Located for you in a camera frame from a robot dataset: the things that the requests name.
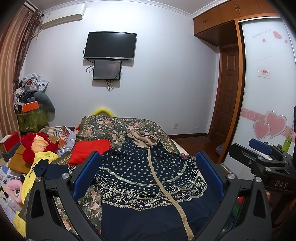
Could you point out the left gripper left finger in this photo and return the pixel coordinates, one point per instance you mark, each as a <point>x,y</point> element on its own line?
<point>43,221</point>

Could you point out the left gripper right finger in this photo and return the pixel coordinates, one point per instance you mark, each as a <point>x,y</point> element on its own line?
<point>243,212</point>

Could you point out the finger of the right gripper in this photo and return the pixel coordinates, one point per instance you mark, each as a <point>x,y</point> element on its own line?
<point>260,146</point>

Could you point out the navy patterned hooded garment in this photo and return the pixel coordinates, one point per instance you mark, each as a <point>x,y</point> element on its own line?
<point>149,193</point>

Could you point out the yellow garment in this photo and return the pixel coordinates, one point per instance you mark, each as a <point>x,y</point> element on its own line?
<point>20,223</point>

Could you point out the green bottle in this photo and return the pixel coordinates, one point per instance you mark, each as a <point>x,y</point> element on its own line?
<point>287,144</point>

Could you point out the white sliding door with hearts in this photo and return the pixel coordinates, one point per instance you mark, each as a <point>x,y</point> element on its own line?
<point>269,84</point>

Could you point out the green floral bed quilt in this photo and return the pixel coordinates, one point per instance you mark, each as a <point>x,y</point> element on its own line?
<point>96,127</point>

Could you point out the brown wooden door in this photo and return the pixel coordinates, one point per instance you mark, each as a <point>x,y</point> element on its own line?
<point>226,94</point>

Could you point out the wooden side table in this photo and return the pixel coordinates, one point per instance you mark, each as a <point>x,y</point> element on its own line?
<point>18,164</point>

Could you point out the red plush parrot toy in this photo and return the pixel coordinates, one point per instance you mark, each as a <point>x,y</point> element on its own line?
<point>35,143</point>

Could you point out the red folded garment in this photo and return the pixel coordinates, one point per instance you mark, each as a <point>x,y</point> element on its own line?
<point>82,150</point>

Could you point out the red box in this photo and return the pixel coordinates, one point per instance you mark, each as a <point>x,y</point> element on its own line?
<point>9,141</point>

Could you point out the striped light shirt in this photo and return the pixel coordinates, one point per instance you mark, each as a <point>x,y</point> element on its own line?
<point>70,142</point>

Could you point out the green patterned covered stand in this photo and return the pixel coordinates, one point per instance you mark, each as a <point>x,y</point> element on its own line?
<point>33,121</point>

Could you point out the orange box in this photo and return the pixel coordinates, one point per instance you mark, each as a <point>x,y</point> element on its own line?
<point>30,106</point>

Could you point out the grey neck pillow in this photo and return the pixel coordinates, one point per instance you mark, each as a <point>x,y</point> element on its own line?
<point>45,101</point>

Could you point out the yellow chair back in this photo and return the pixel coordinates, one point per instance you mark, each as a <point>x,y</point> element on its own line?
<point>103,111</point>

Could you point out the clutter pile of papers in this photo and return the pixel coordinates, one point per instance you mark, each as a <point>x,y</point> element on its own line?
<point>27,86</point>

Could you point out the brown wooden wardrobe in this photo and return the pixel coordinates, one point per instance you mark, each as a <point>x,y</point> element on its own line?
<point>217,25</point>

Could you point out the striped pink curtain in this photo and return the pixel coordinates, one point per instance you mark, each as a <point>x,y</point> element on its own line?
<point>15,41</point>

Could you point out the white air conditioner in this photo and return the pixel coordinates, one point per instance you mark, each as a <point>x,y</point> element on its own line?
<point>63,15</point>

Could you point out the white wall socket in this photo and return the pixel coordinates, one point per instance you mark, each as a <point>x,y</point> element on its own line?
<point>175,125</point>

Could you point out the small black wall monitor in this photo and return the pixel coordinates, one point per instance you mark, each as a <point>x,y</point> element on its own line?
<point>107,70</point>

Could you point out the black wall television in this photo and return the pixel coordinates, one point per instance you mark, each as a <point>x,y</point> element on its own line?
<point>110,45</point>

